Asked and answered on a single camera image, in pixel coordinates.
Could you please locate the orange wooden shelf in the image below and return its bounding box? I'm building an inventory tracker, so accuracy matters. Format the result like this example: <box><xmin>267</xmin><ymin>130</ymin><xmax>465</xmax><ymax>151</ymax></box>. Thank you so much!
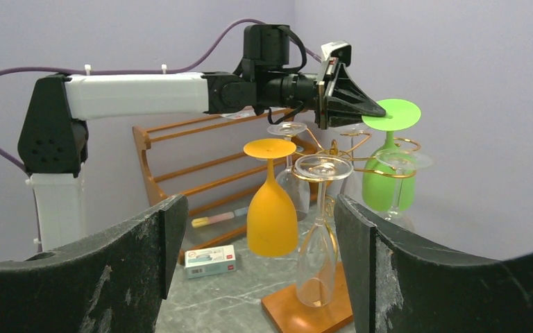
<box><xmin>131</xmin><ymin>108</ymin><xmax>323</xmax><ymax>266</ymax></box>

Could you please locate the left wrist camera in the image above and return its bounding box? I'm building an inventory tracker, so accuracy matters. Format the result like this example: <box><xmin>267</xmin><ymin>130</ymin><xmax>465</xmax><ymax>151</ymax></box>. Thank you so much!
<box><xmin>321</xmin><ymin>40</ymin><xmax>352</xmax><ymax>67</ymax></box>

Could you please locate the orange plastic goblet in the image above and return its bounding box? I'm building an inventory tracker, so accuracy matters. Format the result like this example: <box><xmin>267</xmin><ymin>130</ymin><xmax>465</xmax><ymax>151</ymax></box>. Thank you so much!
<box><xmin>243</xmin><ymin>138</ymin><xmax>298</xmax><ymax>257</ymax></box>

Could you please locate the clear wine glass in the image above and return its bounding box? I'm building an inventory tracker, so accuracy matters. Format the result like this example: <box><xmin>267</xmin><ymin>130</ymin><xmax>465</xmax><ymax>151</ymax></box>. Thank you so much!
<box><xmin>294</xmin><ymin>154</ymin><xmax>353</xmax><ymax>307</ymax></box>
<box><xmin>267</xmin><ymin>121</ymin><xmax>311</xmax><ymax>222</ymax></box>
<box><xmin>375</xmin><ymin>147</ymin><xmax>433</xmax><ymax>232</ymax></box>

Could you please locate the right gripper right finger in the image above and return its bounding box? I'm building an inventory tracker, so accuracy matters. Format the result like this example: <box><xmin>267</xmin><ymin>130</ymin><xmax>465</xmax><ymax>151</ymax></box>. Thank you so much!
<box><xmin>334</xmin><ymin>196</ymin><xmax>533</xmax><ymax>332</ymax></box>

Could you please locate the gold wire glass rack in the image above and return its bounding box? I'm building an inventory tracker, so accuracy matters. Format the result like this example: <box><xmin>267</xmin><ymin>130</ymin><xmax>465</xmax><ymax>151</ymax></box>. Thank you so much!
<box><xmin>291</xmin><ymin>126</ymin><xmax>421</xmax><ymax>219</ymax></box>

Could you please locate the wooden rack base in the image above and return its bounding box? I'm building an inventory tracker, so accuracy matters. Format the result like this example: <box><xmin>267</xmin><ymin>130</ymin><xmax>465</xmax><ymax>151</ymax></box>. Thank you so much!
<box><xmin>261</xmin><ymin>262</ymin><xmax>353</xmax><ymax>333</ymax></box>

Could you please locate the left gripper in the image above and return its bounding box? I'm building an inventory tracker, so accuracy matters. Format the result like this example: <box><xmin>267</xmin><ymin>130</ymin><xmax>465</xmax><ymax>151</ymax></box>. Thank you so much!
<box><xmin>314</xmin><ymin>62</ymin><xmax>387</xmax><ymax>130</ymax></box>

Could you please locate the small clear glass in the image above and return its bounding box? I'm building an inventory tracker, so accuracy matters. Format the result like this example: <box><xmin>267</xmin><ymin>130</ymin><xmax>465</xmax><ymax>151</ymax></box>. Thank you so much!
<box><xmin>333</xmin><ymin>122</ymin><xmax>371</xmax><ymax>205</ymax></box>

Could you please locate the green plastic goblet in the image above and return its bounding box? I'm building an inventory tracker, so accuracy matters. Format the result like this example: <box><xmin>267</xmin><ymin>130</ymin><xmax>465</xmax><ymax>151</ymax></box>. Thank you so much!
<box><xmin>362</xmin><ymin>99</ymin><xmax>421</xmax><ymax>212</ymax></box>

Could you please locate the blue pink toothbrush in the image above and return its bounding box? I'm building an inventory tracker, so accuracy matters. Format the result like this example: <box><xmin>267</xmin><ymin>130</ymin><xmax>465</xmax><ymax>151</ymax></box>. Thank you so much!
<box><xmin>191</xmin><ymin>207</ymin><xmax>248</xmax><ymax>228</ymax></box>

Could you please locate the small white packet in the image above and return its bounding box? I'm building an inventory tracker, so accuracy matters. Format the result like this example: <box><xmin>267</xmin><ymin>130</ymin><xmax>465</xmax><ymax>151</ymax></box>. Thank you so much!
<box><xmin>185</xmin><ymin>245</ymin><xmax>237</xmax><ymax>279</ymax></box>

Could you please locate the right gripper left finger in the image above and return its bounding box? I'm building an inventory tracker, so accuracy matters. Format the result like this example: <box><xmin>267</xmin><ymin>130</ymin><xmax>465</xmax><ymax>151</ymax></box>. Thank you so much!
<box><xmin>0</xmin><ymin>195</ymin><xmax>189</xmax><ymax>332</ymax></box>

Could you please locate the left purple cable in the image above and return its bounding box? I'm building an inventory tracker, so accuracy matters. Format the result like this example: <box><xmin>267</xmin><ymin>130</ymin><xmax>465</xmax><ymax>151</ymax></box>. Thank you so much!
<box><xmin>0</xmin><ymin>18</ymin><xmax>325</xmax><ymax>173</ymax></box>

